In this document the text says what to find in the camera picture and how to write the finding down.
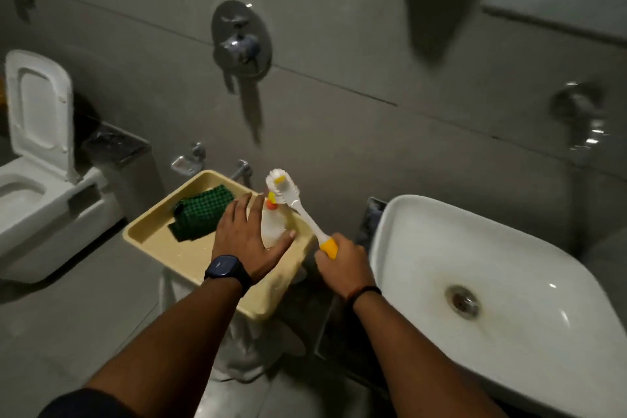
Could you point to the person's right hand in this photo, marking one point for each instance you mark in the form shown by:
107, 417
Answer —
345, 268

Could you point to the person's left hand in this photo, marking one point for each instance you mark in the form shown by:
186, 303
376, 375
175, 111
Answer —
240, 241

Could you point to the person's left thumb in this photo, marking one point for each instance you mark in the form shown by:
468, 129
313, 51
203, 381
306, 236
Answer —
281, 247

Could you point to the person's right fingers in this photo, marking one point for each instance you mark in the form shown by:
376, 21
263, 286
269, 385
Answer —
345, 248

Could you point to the white bottle with orange cap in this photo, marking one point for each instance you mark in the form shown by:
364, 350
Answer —
274, 229

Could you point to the white and yellow scrub brush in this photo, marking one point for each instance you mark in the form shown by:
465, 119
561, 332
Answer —
299, 209

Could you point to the person's left forearm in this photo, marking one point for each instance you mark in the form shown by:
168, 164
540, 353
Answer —
181, 349

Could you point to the person's right forearm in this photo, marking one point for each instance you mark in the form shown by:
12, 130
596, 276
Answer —
411, 359

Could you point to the black wristband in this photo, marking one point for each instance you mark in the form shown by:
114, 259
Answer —
363, 292

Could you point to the black smartwatch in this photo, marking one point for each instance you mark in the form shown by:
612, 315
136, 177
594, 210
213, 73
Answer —
226, 269

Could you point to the cream plastic tray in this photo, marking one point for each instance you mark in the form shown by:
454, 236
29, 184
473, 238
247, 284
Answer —
196, 256

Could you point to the small chrome angle valve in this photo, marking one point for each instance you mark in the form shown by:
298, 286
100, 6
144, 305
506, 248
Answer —
241, 170

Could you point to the green checkered cloth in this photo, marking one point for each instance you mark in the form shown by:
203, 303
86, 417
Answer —
201, 212

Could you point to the white plastic stool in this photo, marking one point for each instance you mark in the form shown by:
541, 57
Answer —
245, 344

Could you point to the chrome soap dish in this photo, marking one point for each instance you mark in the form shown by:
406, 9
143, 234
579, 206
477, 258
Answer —
186, 164

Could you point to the chrome sink drain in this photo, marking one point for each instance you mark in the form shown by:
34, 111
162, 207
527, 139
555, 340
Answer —
462, 301

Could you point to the white ceramic sink basin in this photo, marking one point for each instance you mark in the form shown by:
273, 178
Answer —
519, 261

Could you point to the dark stone ledge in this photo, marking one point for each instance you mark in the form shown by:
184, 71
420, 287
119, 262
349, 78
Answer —
115, 143

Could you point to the chrome shower mixer valve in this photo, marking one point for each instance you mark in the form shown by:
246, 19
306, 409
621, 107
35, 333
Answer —
241, 40

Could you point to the white toilet bowl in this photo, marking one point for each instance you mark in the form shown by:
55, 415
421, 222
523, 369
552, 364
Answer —
34, 217

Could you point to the dark sleeve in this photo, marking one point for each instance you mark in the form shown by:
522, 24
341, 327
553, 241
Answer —
88, 405

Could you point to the white toilet seat lid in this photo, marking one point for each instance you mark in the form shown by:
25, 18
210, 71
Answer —
41, 109

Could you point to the chrome wall tap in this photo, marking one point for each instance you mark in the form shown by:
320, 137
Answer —
580, 114

